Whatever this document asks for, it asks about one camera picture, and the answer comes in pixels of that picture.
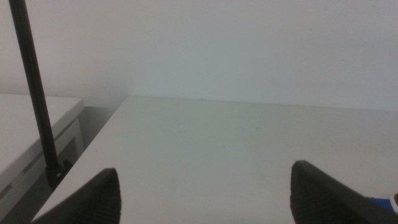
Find blue mat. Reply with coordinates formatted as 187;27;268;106
365;196;396;213

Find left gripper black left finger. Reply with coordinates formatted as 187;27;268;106
30;167;122;224

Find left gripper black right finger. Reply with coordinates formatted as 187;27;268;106
289;160;398;224

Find white side table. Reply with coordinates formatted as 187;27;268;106
0;93;85;220

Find black stand pole with clamp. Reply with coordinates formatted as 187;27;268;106
8;0;74;191

